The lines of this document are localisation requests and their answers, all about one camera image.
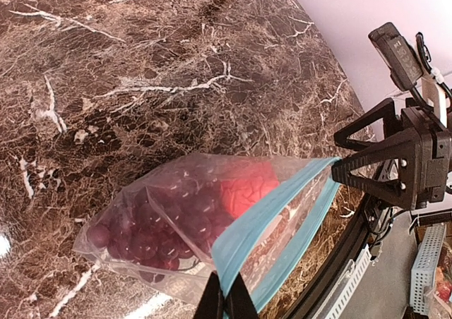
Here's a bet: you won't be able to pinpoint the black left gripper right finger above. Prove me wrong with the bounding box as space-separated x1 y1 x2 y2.
224 274 259 319

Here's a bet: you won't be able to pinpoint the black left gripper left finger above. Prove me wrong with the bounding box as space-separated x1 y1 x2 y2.
193 272 224 319

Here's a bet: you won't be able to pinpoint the grey perforated metal basket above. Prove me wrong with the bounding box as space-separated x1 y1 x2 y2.
410 223 446 315

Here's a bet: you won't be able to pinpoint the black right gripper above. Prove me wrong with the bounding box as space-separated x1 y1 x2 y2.
331 98 451 210

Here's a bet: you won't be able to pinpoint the purple toy grapes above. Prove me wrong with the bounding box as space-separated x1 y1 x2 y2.
86 173 233 271

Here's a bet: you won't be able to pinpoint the black front table rail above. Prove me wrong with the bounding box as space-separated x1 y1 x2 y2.
274 188 389 318

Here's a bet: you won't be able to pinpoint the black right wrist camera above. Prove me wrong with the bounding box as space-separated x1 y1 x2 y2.
367 21 452 122

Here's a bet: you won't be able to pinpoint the red toy fruit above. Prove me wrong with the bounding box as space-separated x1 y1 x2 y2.
220 159 280 219

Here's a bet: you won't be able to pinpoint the white slotted cable duct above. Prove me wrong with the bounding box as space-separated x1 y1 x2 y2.
314 245 371 319

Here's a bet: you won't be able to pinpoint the clear zip top bag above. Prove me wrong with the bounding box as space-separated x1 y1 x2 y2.
73 153 339 311

